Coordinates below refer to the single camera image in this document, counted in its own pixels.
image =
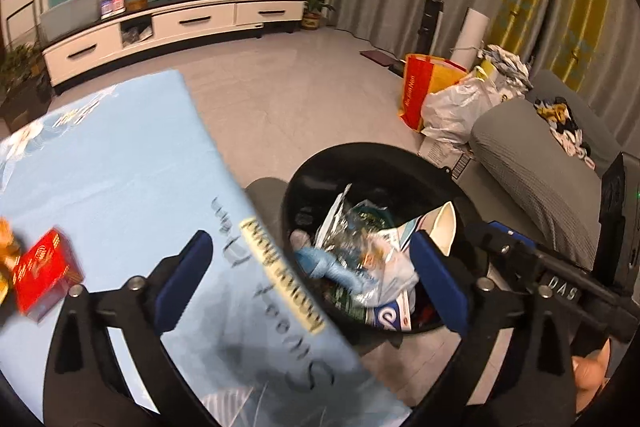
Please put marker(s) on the small white plastic bag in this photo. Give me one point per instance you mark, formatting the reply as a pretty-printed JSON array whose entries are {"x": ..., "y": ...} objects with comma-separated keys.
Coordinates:
[{"x": 395, "y": 272}]

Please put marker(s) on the black trash bin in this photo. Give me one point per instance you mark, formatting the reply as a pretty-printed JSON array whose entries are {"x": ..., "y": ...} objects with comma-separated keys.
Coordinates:
[{"x": 350, "y": 167}]

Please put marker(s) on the brown wooden tray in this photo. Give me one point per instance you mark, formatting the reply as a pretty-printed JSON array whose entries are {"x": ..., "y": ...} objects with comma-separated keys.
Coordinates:
[{"x": 136, "y": 4}]

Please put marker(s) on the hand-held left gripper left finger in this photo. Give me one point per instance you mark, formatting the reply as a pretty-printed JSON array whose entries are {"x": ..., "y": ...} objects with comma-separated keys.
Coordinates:
[{"x": 182, "y": 282}]

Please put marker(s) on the person's right hand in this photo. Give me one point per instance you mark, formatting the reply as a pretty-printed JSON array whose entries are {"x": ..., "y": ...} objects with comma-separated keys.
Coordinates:
[{"x": 590, "y": 372}]

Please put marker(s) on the red box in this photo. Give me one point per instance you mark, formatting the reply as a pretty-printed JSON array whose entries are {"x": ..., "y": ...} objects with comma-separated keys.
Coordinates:
[{"x": 42, "y": 272}]

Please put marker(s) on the grey panel heater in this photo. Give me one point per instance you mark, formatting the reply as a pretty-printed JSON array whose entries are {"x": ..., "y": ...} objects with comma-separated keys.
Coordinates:
[{"x": 70, "y": 14}]

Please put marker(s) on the large white plastic bag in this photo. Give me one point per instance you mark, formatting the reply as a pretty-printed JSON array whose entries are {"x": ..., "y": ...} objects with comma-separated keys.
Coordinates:
[{"x": 450, "y": 107}]

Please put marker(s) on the orange packet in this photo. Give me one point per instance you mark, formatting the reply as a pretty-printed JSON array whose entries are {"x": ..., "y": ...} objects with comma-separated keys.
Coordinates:
[{"x": 6, "y": 247}]

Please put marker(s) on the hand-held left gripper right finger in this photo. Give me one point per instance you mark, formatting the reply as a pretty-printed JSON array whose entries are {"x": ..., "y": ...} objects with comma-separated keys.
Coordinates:
[{"x": 440, "y": 287}]

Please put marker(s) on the small potted plant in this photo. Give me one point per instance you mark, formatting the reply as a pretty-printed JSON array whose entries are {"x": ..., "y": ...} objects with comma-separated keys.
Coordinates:
[{"x": 311, "y": 19}]

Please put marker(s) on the blue purple box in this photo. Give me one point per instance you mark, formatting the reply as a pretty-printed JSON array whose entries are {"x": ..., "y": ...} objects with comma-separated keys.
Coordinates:
[{"x": 113, "y": 5}]

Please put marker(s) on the dark leafy potted plant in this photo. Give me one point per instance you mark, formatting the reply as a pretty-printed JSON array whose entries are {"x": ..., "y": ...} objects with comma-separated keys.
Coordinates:
[{"x": 25, "y": 72}]

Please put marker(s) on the blue white packet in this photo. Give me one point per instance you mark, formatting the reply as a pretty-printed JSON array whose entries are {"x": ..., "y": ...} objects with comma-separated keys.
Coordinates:
[{"x": 390, "y": 317}]

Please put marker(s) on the pile of clothes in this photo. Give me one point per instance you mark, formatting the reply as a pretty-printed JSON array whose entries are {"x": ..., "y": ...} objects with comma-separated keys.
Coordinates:
[{"x": 507, "y": 64}]

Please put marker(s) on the red yellow shopping bag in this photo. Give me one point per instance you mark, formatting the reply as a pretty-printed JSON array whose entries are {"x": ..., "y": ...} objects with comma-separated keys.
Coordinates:
[{"x": 415, "y": 92}]

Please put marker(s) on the white blue paper cup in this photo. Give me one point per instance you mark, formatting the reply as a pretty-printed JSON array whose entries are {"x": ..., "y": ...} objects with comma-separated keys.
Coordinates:
[{"x": 442, "y": 227}]

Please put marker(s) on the dark floor mat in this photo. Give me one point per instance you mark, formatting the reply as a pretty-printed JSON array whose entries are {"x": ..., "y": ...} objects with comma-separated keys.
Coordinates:
[{"x": 380, "y": 59}]

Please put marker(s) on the printed cardboard box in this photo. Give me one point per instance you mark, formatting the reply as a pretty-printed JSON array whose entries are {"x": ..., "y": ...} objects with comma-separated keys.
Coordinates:
[{"x": 440, "y": 152}]

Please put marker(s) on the grey sofa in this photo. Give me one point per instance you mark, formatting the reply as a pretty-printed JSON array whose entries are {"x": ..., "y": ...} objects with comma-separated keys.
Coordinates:
[{"x": 520, "y": 147}]

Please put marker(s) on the light blue printed mat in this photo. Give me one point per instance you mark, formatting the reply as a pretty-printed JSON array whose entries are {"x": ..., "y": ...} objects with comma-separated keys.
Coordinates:
[{"x": 125, "y": 167}]

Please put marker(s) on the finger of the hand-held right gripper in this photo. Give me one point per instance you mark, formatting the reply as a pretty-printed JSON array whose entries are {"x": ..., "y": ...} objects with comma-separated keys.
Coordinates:
[{"x": 502, "y": 242}]

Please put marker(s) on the pile of socks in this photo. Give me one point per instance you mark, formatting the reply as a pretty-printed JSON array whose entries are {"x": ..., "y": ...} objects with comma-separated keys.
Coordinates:
[{"x": 562, "y": 122}]

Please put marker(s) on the clear plastic wrapper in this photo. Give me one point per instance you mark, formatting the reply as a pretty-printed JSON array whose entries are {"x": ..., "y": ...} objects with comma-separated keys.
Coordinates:
[{"x": 332, "y": 217}]

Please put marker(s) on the blue plastic bottle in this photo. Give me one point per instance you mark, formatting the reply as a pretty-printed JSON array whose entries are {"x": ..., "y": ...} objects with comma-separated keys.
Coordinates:
[{"x": 325, "y": 264}]

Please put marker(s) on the white paper roll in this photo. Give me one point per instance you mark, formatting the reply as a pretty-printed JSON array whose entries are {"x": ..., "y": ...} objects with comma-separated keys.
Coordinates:
[{"x": 472, "y": 32}]

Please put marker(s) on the white TV cabinet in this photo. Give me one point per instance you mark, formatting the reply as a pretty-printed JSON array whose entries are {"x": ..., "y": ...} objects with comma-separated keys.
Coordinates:
[{"x": 195, "y": 19}]

